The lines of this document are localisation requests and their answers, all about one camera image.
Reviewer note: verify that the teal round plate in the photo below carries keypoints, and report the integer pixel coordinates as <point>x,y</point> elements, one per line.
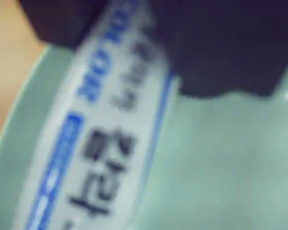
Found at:
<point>218,155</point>

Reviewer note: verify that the white blue labelled package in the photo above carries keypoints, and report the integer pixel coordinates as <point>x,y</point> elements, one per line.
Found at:
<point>105,143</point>

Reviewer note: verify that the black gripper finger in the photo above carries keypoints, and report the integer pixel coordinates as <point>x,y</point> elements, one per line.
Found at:
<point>62,21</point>
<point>225,43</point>

